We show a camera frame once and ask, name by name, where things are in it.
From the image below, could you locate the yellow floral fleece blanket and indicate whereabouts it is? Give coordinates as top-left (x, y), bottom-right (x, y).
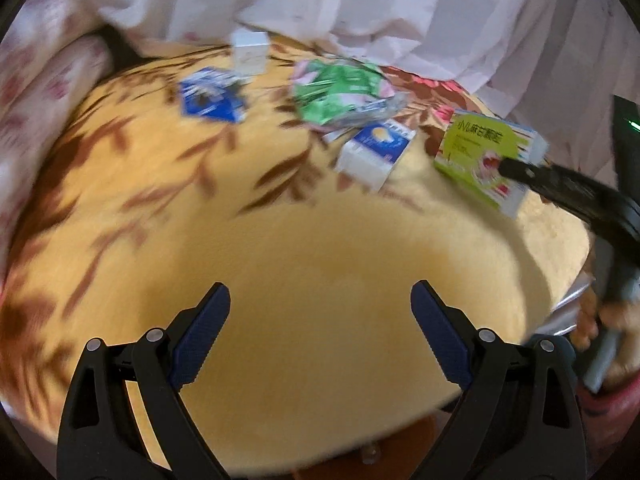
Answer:
top-left (1, 42), bottom-right (589, 474)

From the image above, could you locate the torn blue milk carton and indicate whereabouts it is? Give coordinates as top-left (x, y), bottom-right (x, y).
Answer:
top-left (178, 67), bottom-right (250, 124)

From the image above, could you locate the white sheer floral curtain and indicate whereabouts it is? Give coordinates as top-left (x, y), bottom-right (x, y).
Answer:
top-left (29, 0), bottom-right (640, 191)

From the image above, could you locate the folded floral quilt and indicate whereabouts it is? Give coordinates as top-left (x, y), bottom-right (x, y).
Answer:
top-left (0, 0), bottom-right (114, 281)

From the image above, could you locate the orange trash bin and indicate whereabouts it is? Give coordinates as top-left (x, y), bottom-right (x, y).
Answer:
top-left (291, 411), bottom-right (449, 480)

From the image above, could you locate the green medicine box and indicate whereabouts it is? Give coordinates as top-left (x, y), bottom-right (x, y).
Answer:
top-left (434, 110), bottom-right (549, 218)

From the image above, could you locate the blue white milk carton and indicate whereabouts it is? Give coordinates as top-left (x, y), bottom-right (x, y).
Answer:
top-left (335, 119), bottom-right (416, 192)

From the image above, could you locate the small white cube box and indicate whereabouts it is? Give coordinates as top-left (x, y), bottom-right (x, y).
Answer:
top-left (231, 28), bottom-right (270, 76)

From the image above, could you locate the person right hand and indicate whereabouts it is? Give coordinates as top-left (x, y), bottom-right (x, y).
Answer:
top-left (569, 286), bottom-right (640, 391)

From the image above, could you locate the green plastic wrapper bag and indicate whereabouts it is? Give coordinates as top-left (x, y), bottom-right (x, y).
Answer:
top-left (288, 58), bottom-right (409, 132)

